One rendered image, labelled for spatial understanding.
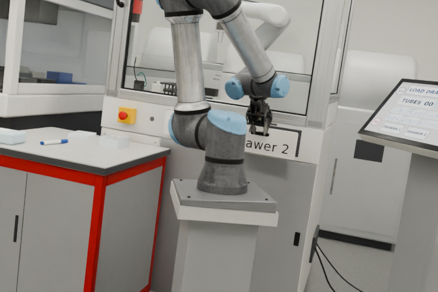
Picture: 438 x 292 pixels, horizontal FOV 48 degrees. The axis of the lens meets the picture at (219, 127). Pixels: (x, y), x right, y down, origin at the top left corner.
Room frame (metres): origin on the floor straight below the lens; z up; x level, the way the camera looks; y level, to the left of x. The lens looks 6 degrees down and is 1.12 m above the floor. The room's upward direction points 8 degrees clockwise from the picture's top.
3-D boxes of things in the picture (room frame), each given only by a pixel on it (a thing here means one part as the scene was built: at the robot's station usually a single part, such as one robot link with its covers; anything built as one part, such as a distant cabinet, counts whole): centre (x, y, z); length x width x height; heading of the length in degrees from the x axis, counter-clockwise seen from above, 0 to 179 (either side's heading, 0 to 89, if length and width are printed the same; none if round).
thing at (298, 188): (2.60, -0.07, 0.40); 1.03 x 0.95 x 0.80; 74
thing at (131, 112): (2.23, 0.42, 0.88); 0.07 x 0.05 x 0.07; 74
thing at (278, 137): (1.97, -0.17, 0.87); 0.29 x 0.02 x 0.11; 74
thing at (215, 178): (1.44, -0.03, 0.83); 0.15 x 0.15 x 0.10
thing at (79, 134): (2.17, 0.60, 0.77); 0.13 x 0.09 x 0.02; 177
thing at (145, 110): (2.61, -0.07, 0.87); 1.02 x 0.95 x 0.14; 74
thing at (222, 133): (1.45, -0.02, 0.95); 0.13 x 0.12 x 0.14; 47
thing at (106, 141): (2.04, 0.43, 0.78); 0.12 x 0.08 x 0.04; 170
